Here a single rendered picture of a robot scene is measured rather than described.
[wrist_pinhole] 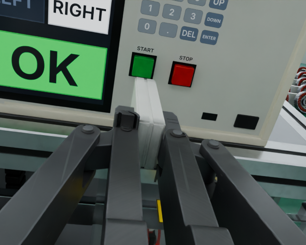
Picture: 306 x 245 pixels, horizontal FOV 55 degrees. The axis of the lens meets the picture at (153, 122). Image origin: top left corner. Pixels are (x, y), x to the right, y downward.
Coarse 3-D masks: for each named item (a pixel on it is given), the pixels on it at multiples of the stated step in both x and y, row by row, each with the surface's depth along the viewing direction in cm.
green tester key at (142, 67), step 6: (138, 60) 26; (144, 60) 26; (150, 60) 26; (138, 66) 26; (144, 66) 26; (150, 66) 26; (132, 72) 27; (138, 72) 27; (144, 72) 27; (150, 72) 27
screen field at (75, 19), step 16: (0, 0) 24; (16, 0) 24; (32, 0) 24; (48, 0) 24; (64, 0) 24; (80, 0) 24; (96, 0) 24; (16, 16) 24; (32, 16) 24; (48, 16) 24; (64, 16) 25; (80, 16) 25; (96, 16) 25; (96, 32) 25
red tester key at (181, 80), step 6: (174, 66) 27; (180, 66) 27; (186, 66) 27; (174, 72) 27; (180, 72) 27; (186, 72) 27; (192, 72) 27; (174, 78) 27; (180, 78) 27; (186, 78) 27; (174, 84) 27; (180, 84) 27; (186, 84) 28
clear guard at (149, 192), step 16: (144, 192) 29; (96, 208) 26; (144, 208) 28; (288, 208) 31; (304, 208) 32; (96, 224) 25; (160, 224) 26; (304, 224) 30; (96, 240) 23; (160, 240) 25
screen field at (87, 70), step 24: (0, 48) 25; (24, 48) 26; (48, 48) 26; (72, 48) 26; (96, 48) 26; (0, 72) 26; (24, 72) 27; (48, 72) 27; (72, 72) 27; (96, 72) 27; (96, 96) 28
